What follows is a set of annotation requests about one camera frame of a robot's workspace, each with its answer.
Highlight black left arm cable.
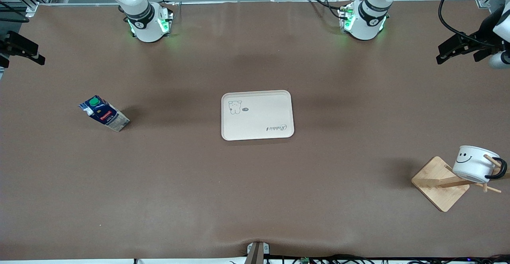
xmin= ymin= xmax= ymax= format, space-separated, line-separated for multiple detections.
xmin=438 ymin=0 xmax=494 ymax=48

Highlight blue milk carton green cap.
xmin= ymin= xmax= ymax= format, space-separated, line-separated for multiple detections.
xmin=78 ymin=95 xmax=131 ymax=132

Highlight wooden mug stand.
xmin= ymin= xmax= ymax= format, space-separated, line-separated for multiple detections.
xmin=411 ymin=155 xmax=510 ymax=213

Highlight white smiley mug black handle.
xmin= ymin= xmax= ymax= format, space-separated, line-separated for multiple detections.
xmin=452 ymin=145 xmax=508 ymax=184

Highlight black cables at left base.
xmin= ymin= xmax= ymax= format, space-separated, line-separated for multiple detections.
xmin=306 ymin=0 xmax=352 ymax=20

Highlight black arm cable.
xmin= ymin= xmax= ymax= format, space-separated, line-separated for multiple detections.
xmin=438 ymin=0 xmax=494 ymax=48
xmin=0 ymin=1 xmax=31 ymax=23

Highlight metal table edge bracket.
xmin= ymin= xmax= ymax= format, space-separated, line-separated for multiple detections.
xmin=247 ymin=241 xmax=270 ymax=264

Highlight brown table cover mat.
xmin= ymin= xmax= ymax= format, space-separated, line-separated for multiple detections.
xmin=0 ymin=1 xmax=510 ymax=261

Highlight cream plastic tray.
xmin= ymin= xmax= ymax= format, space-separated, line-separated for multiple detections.
xmin=221 ymin=90 xmax=295 ymax=141

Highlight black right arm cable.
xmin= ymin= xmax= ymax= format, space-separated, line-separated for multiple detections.
xmin=0 ymin=1 xmax=31 ymax=23

